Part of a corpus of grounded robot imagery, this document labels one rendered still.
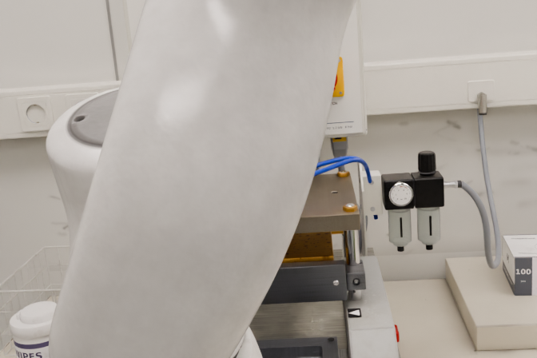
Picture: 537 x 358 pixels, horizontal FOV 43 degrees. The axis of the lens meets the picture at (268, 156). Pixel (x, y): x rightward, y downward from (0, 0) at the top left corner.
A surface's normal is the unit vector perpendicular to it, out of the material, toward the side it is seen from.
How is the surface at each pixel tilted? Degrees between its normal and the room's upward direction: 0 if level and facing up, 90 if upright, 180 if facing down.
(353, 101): 90
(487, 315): 0
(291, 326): 0
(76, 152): 36
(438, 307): 0
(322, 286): 90
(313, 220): 90
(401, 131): 90
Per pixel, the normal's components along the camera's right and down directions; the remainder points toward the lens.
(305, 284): -0.06, 0.24
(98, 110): -0.12, -0.83
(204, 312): 0.26, 0.51
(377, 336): -0.10, -0.59
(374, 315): -0.08, -0.97
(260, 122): 0.32, -0.16
